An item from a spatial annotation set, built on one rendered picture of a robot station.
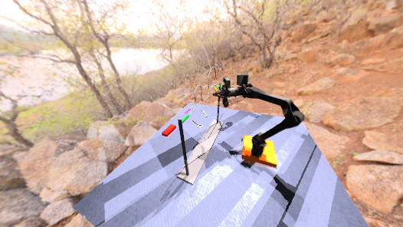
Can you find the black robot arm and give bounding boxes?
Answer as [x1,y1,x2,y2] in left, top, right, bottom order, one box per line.
[237,74,304,159]

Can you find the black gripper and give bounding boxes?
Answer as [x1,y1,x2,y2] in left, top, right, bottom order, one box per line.
[213,77,238,107]

